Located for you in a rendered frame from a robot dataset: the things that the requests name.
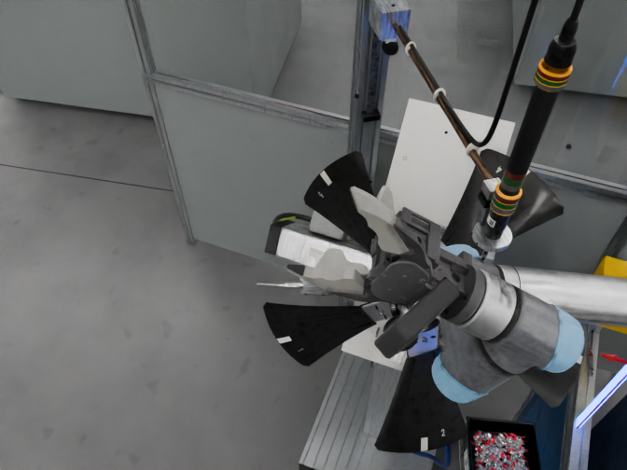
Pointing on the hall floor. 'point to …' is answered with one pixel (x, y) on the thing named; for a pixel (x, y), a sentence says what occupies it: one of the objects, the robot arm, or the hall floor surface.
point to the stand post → (380, 397)
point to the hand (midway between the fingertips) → (313, 235)
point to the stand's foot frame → (351, 426)
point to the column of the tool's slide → (362, 136)
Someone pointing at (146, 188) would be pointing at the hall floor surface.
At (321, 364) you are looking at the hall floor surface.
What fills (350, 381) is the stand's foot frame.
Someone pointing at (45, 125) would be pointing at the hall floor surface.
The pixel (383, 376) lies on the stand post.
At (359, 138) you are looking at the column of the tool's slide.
